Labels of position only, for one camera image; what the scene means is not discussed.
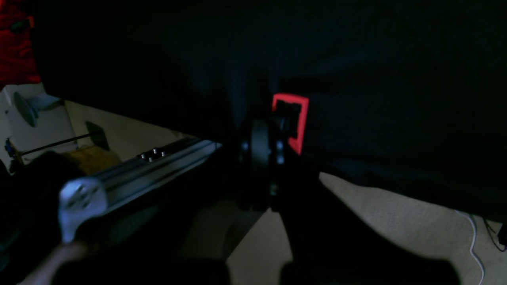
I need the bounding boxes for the black table cloth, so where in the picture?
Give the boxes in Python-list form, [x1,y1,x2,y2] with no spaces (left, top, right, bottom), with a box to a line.
[31,0,507,222]

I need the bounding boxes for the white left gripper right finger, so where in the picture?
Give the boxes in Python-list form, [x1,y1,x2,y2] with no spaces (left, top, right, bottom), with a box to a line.
[269,115,460,285]

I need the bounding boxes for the red black clamp bottom edge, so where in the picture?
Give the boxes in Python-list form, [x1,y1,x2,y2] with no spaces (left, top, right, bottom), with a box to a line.
[272,93,309,155]

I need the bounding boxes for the white box left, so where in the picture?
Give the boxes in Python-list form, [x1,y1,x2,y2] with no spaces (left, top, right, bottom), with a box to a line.
[1,84,187,174]

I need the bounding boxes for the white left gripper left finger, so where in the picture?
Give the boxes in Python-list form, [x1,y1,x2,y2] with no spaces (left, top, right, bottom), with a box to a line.
[56,120,271,285]

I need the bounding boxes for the aluminium frame rail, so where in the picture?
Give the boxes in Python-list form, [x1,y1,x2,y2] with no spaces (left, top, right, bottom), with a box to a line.
[58,138,220,244]

